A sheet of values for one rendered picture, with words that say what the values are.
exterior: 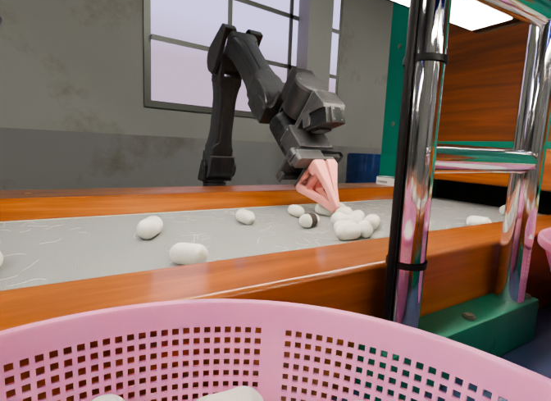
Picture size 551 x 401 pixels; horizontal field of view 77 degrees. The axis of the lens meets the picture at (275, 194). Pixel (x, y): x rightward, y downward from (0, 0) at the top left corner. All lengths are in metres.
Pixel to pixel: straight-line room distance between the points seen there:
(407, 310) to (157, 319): 0.16
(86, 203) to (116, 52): 2.36
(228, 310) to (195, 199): 0.41
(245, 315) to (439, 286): 0.19
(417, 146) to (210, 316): 0.15
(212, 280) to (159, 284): 0.03
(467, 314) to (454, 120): 0.63
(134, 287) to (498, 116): 0.77
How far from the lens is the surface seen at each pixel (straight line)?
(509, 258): 0.37
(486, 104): 0.87
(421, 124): 0.23
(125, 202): 0.54
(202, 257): 0.30
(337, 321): 0.17
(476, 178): 0.78
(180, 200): 0.56
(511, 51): 0.87
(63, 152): 2.72
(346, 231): 0.40
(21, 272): 0.33
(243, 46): 0.78
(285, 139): 0.57
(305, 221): 0.45
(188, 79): 2.96
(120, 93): 2.81
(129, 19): 2.93
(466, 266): 0.35
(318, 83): 0.59
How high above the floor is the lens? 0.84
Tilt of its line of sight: 8 degrees down
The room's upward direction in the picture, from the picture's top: 2 degrees clockwise
